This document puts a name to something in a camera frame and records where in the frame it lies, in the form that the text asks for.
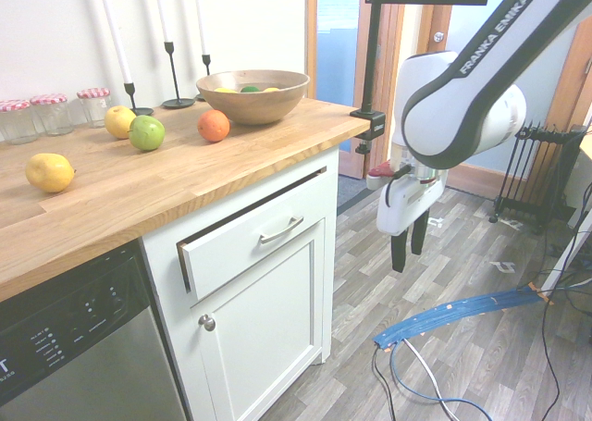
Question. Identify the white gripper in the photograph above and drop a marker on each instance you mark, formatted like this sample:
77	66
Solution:
398	208

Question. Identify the white-fronted wooden drawer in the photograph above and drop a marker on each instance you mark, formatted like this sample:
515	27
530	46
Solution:
222	263

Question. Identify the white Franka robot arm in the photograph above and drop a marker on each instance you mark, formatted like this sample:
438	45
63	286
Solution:
485	46

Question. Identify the dark grey floor mat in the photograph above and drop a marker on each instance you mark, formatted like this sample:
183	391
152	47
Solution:
349	192

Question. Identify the white kitchen cabinet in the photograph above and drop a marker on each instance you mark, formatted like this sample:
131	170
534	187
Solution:
329	254

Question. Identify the black Ulanzi clamp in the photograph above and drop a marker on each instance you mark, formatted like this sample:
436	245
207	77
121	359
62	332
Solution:
377	124

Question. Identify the black oil radiator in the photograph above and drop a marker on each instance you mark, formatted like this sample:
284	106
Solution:
532	171

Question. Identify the white panelled cabinet door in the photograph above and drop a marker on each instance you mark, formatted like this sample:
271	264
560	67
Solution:
263	338

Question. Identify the large wooden bowl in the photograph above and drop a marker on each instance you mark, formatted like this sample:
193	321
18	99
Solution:
252	106

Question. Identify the silver room door knob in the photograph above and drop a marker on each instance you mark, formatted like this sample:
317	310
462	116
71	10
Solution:
438	35

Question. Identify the silver round door knob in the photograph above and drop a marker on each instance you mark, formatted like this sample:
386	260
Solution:
208	322

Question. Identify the green lime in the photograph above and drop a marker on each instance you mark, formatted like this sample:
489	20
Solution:
249	89

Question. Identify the orange fruit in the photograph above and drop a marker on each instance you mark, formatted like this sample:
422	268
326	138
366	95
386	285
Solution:
213	126

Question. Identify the yellow banana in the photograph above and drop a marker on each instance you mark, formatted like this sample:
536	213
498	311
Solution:
224	90

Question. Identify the black candle holder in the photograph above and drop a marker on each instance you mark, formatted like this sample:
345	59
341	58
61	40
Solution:
130	90
206	60
178	102

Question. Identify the green apple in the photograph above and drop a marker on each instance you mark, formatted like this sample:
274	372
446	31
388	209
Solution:
147	133

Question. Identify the white taper candle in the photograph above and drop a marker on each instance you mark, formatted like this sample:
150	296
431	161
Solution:
115	37
163	14
200	18

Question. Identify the yellow apple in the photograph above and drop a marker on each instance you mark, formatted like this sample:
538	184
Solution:
118	121

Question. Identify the stainless steel dishwasher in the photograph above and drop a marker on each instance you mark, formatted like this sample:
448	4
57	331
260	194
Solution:
92	356

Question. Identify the glass jar red-checked lid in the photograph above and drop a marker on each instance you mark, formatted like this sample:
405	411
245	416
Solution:
16	122
51	115
94	108

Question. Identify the yellow pear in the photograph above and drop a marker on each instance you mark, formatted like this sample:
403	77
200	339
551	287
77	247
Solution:
48	173

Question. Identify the wooden door frame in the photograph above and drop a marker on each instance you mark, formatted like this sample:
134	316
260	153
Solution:
398	69

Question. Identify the black camera stand pole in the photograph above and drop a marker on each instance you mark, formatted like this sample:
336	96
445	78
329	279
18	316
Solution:
372	46

